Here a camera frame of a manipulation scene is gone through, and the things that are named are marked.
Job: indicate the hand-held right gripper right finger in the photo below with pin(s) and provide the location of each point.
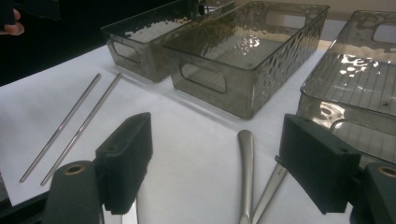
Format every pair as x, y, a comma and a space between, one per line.
317, 165

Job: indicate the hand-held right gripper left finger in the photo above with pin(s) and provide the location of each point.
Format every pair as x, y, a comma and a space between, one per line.
124, 161

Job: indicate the metal chopstick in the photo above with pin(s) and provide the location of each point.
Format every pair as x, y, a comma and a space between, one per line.
81, 129
62, 125

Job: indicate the white ceramic spoon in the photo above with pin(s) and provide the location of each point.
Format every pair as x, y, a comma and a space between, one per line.
130, 217

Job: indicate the translucent grey plastic bin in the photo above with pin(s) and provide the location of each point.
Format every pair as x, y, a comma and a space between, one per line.
236, 99
358, 84
140, 56

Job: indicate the white table sheet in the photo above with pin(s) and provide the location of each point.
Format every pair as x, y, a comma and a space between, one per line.
186, 140

